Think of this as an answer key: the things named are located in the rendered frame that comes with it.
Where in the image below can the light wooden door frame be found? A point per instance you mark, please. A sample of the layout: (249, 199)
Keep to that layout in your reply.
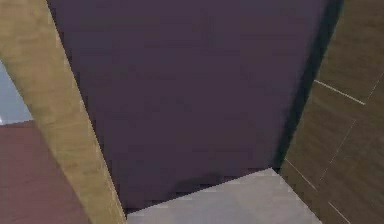
(56, 110)

